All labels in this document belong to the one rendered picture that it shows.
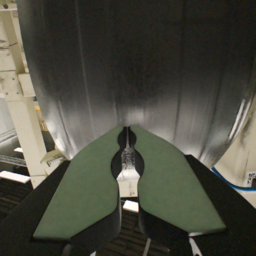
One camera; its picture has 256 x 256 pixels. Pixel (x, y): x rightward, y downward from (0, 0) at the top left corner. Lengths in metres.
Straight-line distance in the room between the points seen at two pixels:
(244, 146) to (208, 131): 0.30
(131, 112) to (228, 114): 0.11
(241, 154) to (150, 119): 0.37
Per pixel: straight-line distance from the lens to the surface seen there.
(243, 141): 0.54
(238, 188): 0.58
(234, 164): 0.58
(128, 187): 0.87
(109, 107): 0.21
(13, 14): 4.99
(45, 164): 1.04
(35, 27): 0.23
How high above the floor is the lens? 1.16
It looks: 23 degrees up
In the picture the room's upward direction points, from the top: 176 degrees clockwise
